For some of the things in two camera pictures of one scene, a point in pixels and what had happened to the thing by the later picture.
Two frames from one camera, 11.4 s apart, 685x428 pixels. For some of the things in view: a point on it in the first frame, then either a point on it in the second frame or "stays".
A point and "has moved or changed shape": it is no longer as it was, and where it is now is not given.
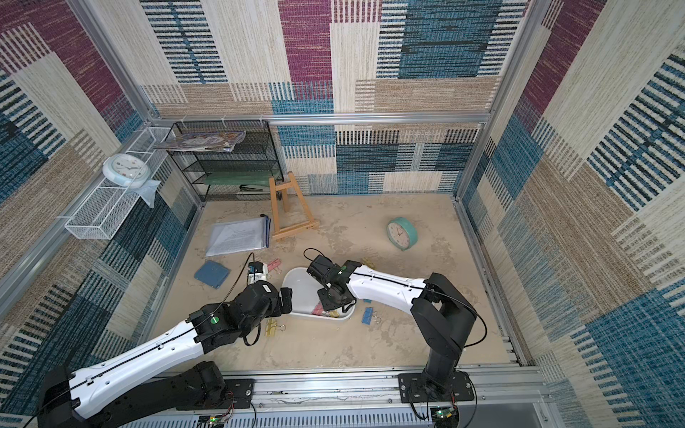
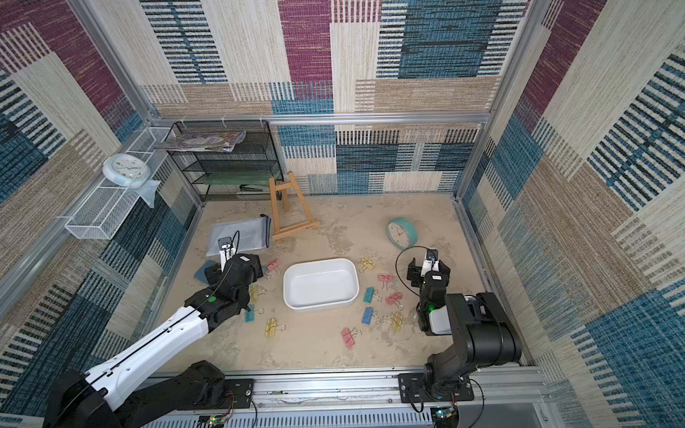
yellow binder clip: [365, 260] stays
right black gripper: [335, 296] -> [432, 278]
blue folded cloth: [211, 274] stays
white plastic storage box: [305, 294] has moved or changed shape
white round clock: [126, 170] stays
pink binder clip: [274, 265] stays
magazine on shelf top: [220, 142] stays
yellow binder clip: [270, 327] stays
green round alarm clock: [402, 234] stays
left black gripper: [287, 300] -> [212, 274]
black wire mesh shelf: [243, 174] stays
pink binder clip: [317, 309] -> [348, 338]
